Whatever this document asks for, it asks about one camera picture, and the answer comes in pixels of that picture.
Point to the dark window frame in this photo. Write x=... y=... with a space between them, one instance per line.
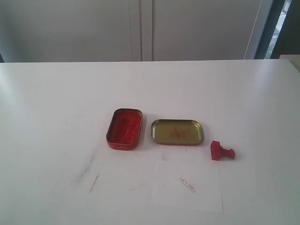
x=288 y=39

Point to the red rubber stamp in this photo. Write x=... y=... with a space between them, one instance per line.
x=218 y=152

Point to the grey cabinet doors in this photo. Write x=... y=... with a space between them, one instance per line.
x=130 y=30

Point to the red ink pad tin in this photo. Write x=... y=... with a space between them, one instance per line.
x=124 y=130

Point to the white paper sheet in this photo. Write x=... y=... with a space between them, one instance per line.
x=182 y=185

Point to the gold tin lid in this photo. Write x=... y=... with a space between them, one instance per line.
x=177 y=132

